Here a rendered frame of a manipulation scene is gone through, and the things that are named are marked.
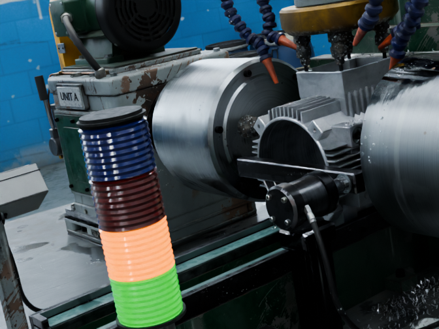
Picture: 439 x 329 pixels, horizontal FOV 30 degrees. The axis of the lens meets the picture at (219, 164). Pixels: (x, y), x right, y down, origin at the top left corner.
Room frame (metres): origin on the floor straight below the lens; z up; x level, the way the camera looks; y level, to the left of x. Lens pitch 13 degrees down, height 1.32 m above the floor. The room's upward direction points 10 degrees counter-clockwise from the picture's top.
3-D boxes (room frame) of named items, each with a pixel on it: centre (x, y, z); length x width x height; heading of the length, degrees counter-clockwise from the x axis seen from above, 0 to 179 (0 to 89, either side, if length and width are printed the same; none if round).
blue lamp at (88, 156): (0.69, 0.08, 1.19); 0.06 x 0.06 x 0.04
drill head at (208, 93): (1.50, -0.01, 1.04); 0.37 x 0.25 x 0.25; 35
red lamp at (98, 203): (0.69, 0.08, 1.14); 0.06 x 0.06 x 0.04
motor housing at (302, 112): (1.25, -0.19, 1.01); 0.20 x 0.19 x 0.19; 125
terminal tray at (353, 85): (1.27, -0.22, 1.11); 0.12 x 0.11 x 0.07; 125
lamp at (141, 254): (0.69, 0.08, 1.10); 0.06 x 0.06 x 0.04
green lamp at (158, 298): (0.69, 0.08, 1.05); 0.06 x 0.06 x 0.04
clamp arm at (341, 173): (1.16, -0.11, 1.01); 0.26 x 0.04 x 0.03; 35
